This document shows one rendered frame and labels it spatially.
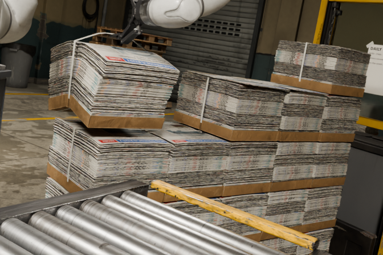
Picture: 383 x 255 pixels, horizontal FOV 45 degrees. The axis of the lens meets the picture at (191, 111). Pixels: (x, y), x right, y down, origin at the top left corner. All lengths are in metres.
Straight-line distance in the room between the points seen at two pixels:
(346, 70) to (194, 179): 0.99
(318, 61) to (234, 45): 6.94
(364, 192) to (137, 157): 1.72
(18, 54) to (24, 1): 6.94
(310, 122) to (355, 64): 0.41
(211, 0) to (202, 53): 8.17
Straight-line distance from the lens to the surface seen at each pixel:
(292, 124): 2.10
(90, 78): 1.49
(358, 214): 3.02
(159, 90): 1.56
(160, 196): 1.70
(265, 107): 1.95
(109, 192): 1.13
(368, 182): 2.96
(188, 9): 1.33
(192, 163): 1.75
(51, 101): 1.74
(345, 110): 2.40
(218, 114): 1.90
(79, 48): 1.59
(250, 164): 1.97
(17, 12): 1.63
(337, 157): 2.46
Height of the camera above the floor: 1.16
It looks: 7 degrees down
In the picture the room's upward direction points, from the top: 10 degrees clockwise
